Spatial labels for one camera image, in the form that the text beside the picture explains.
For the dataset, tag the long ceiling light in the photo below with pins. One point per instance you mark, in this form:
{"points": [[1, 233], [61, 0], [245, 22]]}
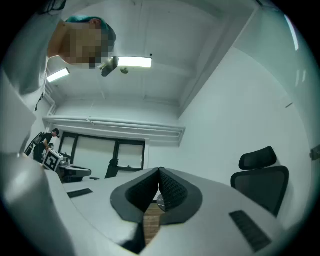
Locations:
{"points": [[291, 31], [135, 61], [58, 75]]}

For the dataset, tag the black mesh office chair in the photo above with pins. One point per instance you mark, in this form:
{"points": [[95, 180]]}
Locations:
{"points": [[260, 182]]}

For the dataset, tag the white ceiling pipes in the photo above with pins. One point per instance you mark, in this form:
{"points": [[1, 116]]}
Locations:
{"points": [[112, 125]]}

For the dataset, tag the head-worn camera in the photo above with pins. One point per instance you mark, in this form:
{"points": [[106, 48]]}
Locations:
{"points": [[110, 66]]}

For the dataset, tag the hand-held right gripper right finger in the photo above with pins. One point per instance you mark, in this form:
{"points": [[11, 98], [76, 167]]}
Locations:
{"points": [[212, 220]]}

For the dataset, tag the round ceiling detector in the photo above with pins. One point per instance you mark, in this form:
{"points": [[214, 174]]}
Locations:
{"points": [[124, 70]]}

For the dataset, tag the person's head with teal cap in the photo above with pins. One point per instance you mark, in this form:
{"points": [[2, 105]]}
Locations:
{"points": [[82, 42]]}

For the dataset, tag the black-framed window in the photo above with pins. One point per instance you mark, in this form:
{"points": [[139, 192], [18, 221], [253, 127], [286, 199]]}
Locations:
{"points": [[102, 155]]}

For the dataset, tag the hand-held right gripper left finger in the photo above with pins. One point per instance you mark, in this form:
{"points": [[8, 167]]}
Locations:
{"points": [[100, 200]]}

